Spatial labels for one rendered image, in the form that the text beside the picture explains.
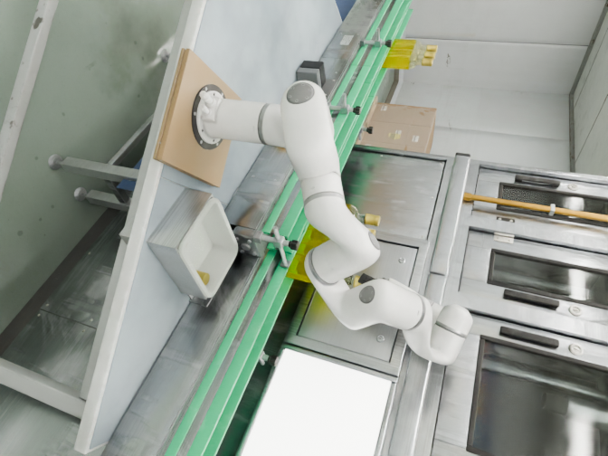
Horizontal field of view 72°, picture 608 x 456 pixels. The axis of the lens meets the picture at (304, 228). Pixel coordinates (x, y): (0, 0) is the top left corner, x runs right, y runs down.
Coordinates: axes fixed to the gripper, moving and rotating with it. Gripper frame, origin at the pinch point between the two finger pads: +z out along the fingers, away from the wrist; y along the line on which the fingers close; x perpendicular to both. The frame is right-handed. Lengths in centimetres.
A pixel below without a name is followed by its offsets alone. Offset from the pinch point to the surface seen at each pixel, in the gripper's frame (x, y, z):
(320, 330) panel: 14.0, -12.4, 7.7
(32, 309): 60, -18, 102
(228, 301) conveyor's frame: 26.6, 6.1, 27.0
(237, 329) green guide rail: 31.0, 4.3, 20.4
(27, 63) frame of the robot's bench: 13, 52, 100
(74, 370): 64, -15, 66
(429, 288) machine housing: -15.2, -12.6, -12.9
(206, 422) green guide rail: 52, 4, 11
